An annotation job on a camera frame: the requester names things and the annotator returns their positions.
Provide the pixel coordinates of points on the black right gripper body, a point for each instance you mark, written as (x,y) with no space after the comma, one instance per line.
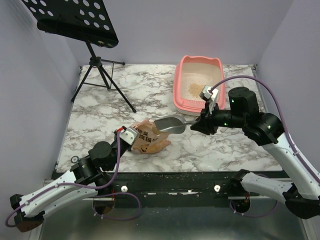
(203,122)

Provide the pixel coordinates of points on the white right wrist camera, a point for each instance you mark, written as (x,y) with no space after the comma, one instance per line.
(209,96)

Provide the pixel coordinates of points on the silver metal scoop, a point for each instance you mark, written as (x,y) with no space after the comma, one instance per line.
(173,124)

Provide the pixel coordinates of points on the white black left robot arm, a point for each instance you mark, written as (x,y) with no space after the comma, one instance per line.
(90,175)

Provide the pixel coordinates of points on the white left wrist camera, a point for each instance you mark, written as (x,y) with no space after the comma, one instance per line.
(128,134)

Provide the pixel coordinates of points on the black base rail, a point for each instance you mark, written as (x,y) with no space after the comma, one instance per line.
(178,189)

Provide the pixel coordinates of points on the tan cat litter pile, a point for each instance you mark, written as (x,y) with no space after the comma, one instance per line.
(194,90)

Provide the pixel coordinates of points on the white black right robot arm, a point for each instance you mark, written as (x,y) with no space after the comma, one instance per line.
(302,195)

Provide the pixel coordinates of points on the pink plastic litter box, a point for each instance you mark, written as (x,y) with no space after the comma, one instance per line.
(201,70)

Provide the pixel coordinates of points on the small round black disc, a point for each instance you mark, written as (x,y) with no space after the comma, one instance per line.
(74,159)

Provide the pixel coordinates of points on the beige cat litter bag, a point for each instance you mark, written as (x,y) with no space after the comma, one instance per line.
(150,140)

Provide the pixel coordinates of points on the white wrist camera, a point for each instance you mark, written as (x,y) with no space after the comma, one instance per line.
(128,134)
(209,96)

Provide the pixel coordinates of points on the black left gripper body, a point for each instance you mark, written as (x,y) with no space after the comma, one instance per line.
(123,150)

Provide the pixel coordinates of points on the black perforated music stand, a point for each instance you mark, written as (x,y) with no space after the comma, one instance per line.
(83,20)

